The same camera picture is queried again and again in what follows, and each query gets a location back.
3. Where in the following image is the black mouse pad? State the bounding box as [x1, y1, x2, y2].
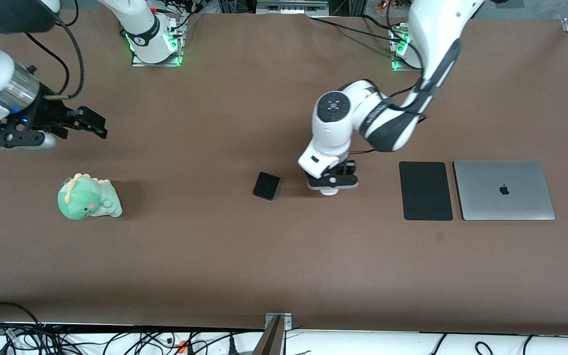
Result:
[399, 161, 454, 221]

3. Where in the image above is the green dinosaur plush toy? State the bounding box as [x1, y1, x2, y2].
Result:
[57, 173, 123, 220]

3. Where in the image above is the grey closed laptop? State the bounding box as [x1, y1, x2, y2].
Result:
[453, 160, 556, 221]

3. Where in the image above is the grey port box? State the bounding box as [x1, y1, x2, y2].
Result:
[256, 0, 329, 15]

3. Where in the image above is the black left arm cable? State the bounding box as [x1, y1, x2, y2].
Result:
[351, 0, 427, 154]

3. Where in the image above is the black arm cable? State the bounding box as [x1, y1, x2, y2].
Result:
[351, 0, 427, 154]
[23, 15, 85, 99]

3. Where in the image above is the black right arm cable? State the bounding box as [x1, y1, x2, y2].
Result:
[23, 15, 85, 99]

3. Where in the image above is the long black table cable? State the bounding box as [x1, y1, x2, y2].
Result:
[310, 17, 405, 44]

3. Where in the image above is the short black table cable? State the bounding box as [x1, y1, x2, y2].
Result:
[362, 14, 395, 33]

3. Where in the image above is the metal bracket with strut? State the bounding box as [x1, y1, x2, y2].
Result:
[253, 312, 293, 355]

